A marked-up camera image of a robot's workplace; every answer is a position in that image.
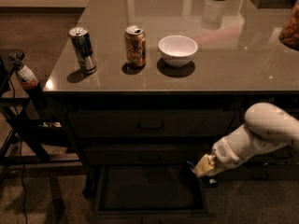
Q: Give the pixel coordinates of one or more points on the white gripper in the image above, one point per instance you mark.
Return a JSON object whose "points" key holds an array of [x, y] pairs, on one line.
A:
{"points": [[224, 155]]}

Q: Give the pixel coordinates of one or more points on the blue rxbar blueberry bar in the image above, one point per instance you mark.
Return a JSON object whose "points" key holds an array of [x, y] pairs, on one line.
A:
{"points": [[207, 181]]}

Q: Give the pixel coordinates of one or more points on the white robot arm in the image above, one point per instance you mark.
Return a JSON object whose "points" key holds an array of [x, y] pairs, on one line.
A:
{"points": [[244, 140]]}

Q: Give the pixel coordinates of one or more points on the bottom right drawer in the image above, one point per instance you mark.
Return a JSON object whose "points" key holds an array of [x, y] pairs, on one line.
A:
{"points": [[268, 172]]}

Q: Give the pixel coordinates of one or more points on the top right drawer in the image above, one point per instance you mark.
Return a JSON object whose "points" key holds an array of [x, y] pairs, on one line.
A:
{"points": [[238, 122]]}

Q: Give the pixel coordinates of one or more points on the middle right drawer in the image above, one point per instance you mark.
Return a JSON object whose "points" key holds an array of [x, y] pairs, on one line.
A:
{"points": [[280, 156]]}

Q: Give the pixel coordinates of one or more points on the open bottom drawer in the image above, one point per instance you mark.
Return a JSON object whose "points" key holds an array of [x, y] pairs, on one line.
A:
{"points": [[149, 194]]}

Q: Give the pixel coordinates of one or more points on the middle left drawer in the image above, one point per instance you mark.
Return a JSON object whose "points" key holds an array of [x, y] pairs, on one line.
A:
{"points": [[144, 154]]}

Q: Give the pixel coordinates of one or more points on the top left drawer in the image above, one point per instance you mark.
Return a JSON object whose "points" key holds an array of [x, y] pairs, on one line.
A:
{"points": [[149, 123]]}

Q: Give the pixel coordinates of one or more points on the white bowl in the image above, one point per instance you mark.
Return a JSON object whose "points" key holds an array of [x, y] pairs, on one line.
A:
{"points": [[177, 50]]}

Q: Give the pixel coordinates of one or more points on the orange soda can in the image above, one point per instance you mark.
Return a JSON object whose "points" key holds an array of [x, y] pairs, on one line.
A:
{"points": [[135, 43]]}

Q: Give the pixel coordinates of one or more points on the blue silver energy drink can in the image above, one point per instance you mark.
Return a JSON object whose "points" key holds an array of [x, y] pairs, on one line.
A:
{"points": [[82, 45]]}

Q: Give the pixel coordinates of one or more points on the black side table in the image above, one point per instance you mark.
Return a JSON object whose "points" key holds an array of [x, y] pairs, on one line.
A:
{"points": [[50, 145]]}

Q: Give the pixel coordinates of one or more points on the dark soda bottle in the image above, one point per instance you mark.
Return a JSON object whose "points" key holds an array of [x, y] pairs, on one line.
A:
{"points": [[28, 81]]}

